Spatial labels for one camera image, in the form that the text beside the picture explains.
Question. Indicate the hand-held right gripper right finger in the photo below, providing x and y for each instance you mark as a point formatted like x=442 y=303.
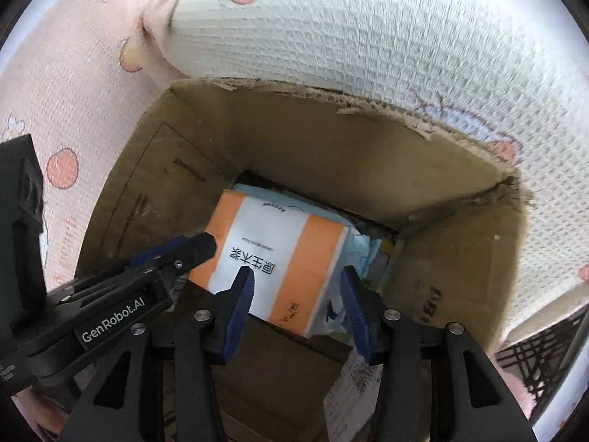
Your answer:
x=361 y=317

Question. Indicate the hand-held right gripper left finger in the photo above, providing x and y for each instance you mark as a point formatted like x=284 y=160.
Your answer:
x=237 y=313

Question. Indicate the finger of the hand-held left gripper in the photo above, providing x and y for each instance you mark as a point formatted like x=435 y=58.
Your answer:
x=198 y=248
x=156 y=252

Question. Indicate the white and blue wipes pack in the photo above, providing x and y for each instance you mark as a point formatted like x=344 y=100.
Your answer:
x=361 y=248

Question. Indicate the orange and white tissue pack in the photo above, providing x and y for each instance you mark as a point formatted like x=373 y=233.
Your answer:
x=276 y=248

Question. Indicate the brown cardboard box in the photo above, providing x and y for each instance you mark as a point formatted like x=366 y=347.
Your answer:
x=322 y=147

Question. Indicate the dark plaid cloth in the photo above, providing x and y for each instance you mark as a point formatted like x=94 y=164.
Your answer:
x=543 y=354

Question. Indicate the pink cartoon printed blanket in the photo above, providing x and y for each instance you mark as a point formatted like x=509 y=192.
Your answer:
x=368 y=32

